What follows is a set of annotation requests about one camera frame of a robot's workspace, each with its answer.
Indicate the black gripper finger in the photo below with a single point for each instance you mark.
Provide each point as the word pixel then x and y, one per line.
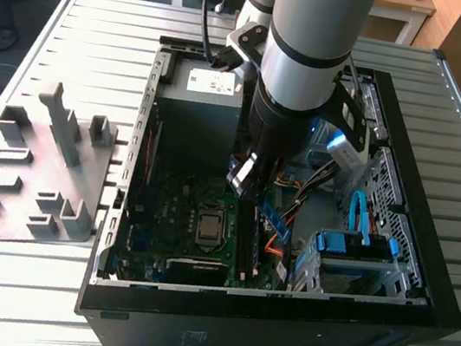
pixel 264 178
pixel 240 181

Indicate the blue RAM stick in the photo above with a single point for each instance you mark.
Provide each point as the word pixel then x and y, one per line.
pixel 277 224

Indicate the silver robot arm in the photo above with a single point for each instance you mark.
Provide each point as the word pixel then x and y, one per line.
pixel 319 29

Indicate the grey metal drive cage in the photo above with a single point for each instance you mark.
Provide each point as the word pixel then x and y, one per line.
pixel 316 156

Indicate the silver CPU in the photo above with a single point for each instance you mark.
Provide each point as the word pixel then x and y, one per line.
pixel 209 227

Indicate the green motherboard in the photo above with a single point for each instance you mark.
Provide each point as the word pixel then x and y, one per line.
pixel 173 203

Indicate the grey power supply unit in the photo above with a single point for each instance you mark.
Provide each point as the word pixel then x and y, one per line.
pixel 198 102

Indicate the hard disk in blue carrier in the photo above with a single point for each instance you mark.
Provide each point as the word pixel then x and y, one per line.
pixel 331 241

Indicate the black graphics card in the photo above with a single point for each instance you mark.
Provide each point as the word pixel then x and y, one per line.
pixel 197 271

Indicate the grey metal disk bay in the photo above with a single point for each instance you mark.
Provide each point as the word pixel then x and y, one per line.
pixel 356 266

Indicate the black PC case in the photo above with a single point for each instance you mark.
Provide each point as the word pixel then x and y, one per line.
pixel 232 327

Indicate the grey parts rack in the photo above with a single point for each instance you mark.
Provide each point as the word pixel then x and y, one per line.
pixel 44 170

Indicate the camera mounting bracket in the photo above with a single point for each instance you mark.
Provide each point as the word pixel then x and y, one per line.
pixel 346 108

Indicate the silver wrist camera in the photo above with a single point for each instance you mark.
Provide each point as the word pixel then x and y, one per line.
pixel 234 39
pixel 347 154

